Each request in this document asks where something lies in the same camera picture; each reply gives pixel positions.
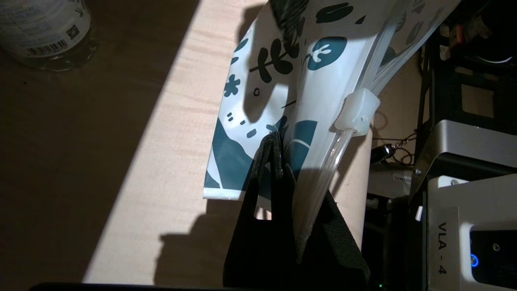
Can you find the white black robot chassis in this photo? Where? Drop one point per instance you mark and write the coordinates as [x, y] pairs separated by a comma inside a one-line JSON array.
[[464, 202]]

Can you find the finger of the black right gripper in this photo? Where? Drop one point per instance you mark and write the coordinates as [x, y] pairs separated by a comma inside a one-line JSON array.
[[291, 20]]

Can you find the small water bottle grey cap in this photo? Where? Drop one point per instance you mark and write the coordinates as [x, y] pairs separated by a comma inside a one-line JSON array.
[[40, 32]]

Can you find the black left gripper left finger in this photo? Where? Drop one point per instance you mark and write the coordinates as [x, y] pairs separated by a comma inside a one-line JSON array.
[[258, 250]]

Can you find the blue white patterned zip pouch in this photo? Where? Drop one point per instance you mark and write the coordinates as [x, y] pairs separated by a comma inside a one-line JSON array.
[[323, 101]]

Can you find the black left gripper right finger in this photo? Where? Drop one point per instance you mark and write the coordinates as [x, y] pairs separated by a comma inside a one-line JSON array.
[[339, 250]]

